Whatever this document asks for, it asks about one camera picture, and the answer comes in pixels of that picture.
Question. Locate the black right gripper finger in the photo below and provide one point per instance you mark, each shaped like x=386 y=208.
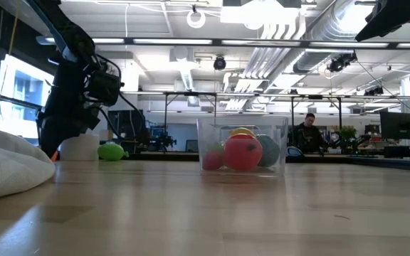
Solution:
x=376 y=26

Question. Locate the yellow toy lemon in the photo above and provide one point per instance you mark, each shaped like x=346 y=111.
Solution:
x=242 y=131

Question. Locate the striped toy watermelon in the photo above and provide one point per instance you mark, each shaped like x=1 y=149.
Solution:
x=270 y=151

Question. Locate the black background robot arm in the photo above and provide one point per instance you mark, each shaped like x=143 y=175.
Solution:
x=164 y=140

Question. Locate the black rig camera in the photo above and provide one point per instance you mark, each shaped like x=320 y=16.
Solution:
x=340 y=62

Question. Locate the black dome camera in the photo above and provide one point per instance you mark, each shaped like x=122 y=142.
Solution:
x=219 y=64

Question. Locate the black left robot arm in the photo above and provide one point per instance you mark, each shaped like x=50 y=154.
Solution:
x=69 y=32

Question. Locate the person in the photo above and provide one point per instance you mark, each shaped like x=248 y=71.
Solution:
x=308 y=137

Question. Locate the silver ventilation duct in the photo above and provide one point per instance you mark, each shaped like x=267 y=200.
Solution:
x=333 y=21

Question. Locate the snake plant in white pot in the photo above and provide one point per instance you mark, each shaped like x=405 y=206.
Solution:
x=80 y=147

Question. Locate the large black monitor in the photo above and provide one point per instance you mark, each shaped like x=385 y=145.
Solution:
x=400 y=128

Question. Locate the long ceiling light strip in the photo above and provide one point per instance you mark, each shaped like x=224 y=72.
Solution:
x=351 y=45

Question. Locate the blue round object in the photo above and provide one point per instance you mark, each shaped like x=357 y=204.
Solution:
x=293 y=152

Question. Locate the red toy strawberry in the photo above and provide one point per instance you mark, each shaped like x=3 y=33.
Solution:
x=212 y=160

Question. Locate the orange toy fruit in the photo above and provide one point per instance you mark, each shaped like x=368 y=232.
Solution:
x=54 y=155

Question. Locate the white ceiling light panel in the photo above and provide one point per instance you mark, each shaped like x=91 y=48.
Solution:
x=260 y=12

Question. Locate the red toy tomato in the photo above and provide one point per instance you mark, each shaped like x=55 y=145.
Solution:
x=242 y=153

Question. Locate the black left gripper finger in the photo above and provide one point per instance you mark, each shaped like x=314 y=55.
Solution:
x=53 y=140

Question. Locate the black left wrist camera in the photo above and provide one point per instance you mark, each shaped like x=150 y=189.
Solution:
x=103 y=87

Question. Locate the clear plastic container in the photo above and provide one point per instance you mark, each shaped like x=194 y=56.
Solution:
x=279 y=142

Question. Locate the smooth light green toy fruit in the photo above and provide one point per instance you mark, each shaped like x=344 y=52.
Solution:
x=111 y=151

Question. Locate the large window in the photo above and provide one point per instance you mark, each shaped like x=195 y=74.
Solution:
x=13 y=106

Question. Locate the green office plant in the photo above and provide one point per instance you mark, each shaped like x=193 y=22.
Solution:
x=348 y=132

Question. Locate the black aluminium table frame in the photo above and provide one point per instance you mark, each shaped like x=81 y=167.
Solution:
x=386 y=164

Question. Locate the white plaid cloth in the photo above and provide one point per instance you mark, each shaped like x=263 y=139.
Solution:
x=5 y=167

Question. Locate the black desk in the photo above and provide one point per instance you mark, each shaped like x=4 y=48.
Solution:
x=404 y=152

